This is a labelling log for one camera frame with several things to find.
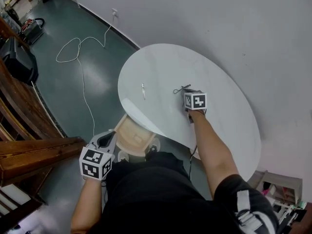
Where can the large wooden drawer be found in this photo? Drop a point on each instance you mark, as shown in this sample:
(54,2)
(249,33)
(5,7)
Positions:
(126,135)

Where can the metal eyelash curler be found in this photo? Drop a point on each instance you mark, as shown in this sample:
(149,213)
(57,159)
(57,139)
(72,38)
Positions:
(179,90)

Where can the person's right forearm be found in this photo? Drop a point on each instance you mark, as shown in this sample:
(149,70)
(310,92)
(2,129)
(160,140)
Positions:
(214,150)

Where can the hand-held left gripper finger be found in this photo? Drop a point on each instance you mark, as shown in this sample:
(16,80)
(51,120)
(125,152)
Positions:
(95,140)
(113,145)

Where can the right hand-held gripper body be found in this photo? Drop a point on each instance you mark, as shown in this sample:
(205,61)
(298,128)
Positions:
(195,101)

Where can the grey shelf unit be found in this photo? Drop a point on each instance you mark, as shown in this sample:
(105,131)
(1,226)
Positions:
(280,186)

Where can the person's left forearm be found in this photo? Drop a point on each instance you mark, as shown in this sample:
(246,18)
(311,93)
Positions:
(85,203)

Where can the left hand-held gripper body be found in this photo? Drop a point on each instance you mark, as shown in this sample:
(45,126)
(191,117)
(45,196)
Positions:
(95,164)

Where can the small white ball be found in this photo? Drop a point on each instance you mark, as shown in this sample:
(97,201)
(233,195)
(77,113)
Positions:
(137,139)

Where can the white wall socket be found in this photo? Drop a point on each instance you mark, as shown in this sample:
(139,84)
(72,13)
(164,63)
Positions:
(115,12)

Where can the black bin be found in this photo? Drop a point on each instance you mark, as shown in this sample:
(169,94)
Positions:
(19,62)

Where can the white kidney-shaped desk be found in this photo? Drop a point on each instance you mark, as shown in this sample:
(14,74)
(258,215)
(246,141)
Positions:
(219,121)

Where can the brown wooden staircase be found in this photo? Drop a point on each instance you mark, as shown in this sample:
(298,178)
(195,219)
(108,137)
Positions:
(26,135)

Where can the person's black clothing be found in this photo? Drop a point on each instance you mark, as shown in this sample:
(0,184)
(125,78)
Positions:
(151,199)

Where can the person's white shoe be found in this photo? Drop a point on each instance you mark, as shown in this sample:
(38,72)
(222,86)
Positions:
(123,156)
(152,149)

